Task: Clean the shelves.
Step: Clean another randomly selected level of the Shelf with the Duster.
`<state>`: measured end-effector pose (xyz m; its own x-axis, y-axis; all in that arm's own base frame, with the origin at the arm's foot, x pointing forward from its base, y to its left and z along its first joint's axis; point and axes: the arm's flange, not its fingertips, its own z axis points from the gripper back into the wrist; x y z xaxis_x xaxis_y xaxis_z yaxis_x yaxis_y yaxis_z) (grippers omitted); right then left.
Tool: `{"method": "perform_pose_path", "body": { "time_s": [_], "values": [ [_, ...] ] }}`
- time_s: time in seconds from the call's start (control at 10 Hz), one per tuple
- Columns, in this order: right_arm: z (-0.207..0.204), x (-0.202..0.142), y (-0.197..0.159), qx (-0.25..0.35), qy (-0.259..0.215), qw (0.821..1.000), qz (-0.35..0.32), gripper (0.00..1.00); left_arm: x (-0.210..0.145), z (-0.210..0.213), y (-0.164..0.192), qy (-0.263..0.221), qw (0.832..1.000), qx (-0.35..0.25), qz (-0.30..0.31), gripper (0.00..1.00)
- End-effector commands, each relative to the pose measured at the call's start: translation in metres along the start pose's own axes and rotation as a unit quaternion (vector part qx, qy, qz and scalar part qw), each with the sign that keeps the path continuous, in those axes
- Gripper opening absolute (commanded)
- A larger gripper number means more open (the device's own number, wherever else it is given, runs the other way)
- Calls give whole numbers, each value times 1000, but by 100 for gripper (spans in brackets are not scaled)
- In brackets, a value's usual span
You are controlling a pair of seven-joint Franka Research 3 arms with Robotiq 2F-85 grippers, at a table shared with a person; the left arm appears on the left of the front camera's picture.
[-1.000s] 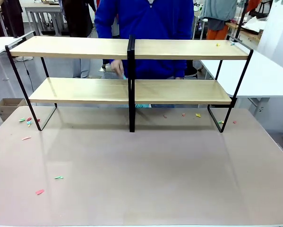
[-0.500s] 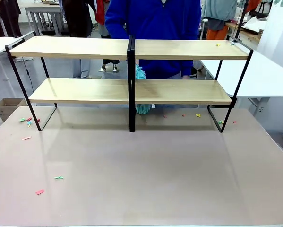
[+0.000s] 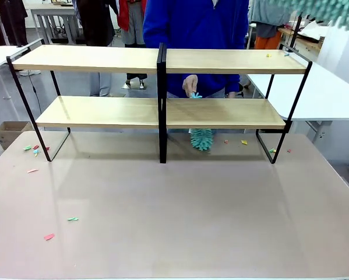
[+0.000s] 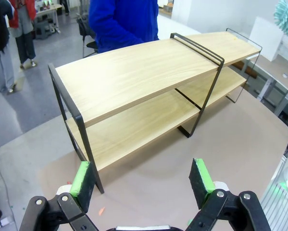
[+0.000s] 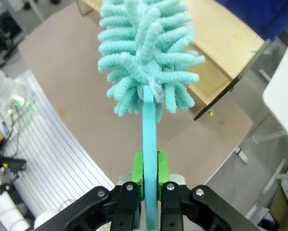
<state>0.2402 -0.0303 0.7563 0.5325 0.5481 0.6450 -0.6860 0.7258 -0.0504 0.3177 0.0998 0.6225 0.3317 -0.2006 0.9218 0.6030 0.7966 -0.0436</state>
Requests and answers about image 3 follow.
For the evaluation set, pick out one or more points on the person's right hand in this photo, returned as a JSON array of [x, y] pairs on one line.
[[190, 83]]

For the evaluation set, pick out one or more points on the small teal microfiber duster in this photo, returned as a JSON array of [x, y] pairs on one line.
[[202, 140]]

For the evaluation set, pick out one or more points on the large teal microfiber duster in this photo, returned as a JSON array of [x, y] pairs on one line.
[[322, 8]]

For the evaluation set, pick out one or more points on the person in blue sweater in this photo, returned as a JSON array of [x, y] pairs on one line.
[[191, 26]]

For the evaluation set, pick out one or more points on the orange trousers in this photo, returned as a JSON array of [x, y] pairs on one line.
[[267, 41]]

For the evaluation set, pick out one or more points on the red jacket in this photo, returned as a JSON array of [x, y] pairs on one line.
[[127, 14]]

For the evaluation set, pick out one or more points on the bystander in dark jacket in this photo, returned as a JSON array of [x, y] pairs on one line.
[[95, 23]]

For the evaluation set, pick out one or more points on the large white table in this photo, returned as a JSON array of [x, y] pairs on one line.
[[322, 90]]

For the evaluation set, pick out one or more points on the grey background table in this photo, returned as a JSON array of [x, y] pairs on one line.
[[54, 17]]

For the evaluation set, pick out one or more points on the green paper scrap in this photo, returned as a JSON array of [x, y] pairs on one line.
[[27, 148], [72, 219]]

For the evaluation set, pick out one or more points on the pink orange paper scrap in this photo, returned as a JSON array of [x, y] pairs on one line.
[[33, 171]]

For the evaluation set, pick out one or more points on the cardboard box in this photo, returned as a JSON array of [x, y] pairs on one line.
[[11, 134]]

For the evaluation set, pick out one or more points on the bystander in black clothes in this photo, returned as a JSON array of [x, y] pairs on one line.
[[14, 20]]

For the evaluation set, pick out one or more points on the white side table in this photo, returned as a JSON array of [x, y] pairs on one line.
[[2, 55]]

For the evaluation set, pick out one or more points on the wooden shelf unit black frame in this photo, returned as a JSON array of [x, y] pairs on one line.
[[238, 62], [84, 59]]

